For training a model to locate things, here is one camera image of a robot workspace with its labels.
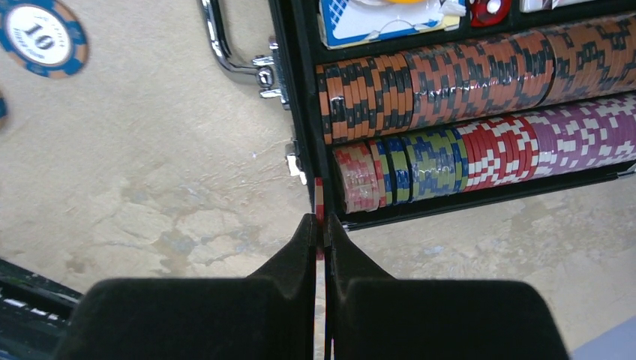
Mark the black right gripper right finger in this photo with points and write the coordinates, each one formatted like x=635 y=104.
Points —
x=373 y=315

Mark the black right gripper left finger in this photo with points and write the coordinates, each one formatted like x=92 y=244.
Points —
x=267 y=315

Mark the red 5 chip stack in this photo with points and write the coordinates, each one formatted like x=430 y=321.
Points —
x=321 y=344
x=360 y=187

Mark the yellow big blind button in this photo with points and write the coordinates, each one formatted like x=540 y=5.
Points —
x=409 y=2

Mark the blue 10 chip single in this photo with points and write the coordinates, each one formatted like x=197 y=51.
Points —
x=44 y=37
x=3 y=109

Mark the black poker chip case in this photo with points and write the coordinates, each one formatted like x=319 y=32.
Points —
x=297 y=32

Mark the black orange chip row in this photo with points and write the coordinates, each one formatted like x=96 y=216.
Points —
x=439 y=84

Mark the blue playing card deck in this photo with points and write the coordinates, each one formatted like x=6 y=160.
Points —
x=344 y=23

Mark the red dice row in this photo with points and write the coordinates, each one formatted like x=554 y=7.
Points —
x=484 y=13

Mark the red playing card deck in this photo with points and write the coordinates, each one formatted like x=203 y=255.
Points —
x=529 y=6

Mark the chrome case handle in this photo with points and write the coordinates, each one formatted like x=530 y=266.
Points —
x=264 y=71

